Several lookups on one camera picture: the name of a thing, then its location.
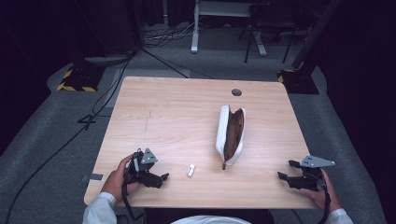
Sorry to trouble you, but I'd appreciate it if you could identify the long black floor cable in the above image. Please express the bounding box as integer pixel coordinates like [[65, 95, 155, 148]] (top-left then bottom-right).
[[3, 57, 134, 224]]

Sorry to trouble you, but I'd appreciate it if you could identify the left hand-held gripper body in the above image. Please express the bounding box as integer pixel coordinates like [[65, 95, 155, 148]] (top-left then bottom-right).
[[123, 147, 159, 185]]

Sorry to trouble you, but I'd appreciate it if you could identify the dark stand column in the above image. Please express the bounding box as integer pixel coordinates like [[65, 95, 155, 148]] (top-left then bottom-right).
[[73, 0, 145, 64]]

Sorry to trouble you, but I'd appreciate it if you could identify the person's white shirt torso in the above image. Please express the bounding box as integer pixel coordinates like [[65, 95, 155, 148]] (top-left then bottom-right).
[[171, 215, 252, 224]]

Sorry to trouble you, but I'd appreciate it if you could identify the grey floor tape strip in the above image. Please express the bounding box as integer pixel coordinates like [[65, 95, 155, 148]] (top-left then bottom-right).
[[81, 173, 105, 183]]

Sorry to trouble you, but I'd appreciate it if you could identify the black right gripper strap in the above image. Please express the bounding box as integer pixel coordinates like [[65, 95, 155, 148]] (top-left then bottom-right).
[[317, 186, 332, 224]]

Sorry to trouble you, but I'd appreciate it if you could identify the white pencil case brown lining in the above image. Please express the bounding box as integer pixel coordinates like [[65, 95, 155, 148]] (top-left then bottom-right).
[[215, 105, 247, 171]]

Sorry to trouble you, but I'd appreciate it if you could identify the dark slanted stand pole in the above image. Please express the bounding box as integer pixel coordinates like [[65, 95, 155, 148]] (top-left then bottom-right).
[[291, 0, 343, 71]]

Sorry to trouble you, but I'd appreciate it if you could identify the bundle of floor cables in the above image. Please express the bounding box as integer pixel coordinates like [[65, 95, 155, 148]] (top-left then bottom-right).
[[143, 21, 200, 49]]

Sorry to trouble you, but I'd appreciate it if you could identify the black yellow striped stand base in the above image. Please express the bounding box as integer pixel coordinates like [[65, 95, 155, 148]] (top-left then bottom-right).
[[56, 63, 106, 93], [276, 68, 320, 95]]

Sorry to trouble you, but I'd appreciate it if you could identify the white desk frame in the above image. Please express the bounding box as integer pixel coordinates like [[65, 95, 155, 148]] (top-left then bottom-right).
[[190, 0, 269, 58]]

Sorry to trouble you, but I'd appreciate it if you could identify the person's left hand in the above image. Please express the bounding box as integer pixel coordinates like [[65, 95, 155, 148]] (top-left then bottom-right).
[[101, 154, 141, 202]]

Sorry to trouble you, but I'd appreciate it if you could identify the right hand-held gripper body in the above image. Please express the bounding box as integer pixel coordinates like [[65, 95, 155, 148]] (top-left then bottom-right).
[[298, 154, 336, 191]]

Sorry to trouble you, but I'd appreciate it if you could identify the person's right hand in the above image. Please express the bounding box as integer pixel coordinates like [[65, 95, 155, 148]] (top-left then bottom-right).
[[300, 169, 342, 213]]

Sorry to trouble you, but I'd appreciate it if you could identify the black left gripper strap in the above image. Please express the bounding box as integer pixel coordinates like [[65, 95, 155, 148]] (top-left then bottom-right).
[[120, 183, 146, 222]]

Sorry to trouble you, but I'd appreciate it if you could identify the black gripper strap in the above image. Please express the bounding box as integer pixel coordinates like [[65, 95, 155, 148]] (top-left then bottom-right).
[[120, 183, 146, 222], [317, 186, 332, 224]]

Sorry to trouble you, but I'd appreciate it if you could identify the black chair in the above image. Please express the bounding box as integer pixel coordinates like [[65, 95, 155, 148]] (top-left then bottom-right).
[[237, 2, 297, 64]]

